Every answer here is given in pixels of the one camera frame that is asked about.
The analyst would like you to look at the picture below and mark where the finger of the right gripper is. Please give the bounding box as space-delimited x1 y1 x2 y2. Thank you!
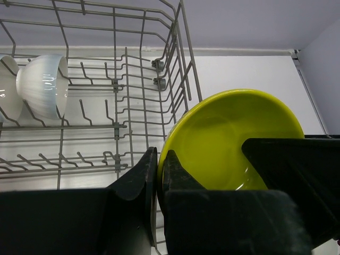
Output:
241 135 339 242

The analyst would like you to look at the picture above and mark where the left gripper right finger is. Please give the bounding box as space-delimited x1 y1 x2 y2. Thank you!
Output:
163 150 312 254

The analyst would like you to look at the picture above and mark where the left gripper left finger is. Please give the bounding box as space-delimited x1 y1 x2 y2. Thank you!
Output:
1 147 157 254

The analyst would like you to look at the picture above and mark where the lime green bowl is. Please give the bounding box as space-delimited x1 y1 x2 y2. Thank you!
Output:
157 88 305 192

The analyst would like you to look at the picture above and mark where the grey wire dish rack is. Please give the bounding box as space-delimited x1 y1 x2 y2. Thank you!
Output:
1 1 202 254

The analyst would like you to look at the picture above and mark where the white round bowl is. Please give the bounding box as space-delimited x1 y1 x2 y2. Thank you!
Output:
16 54 69 120
1 54 23 120

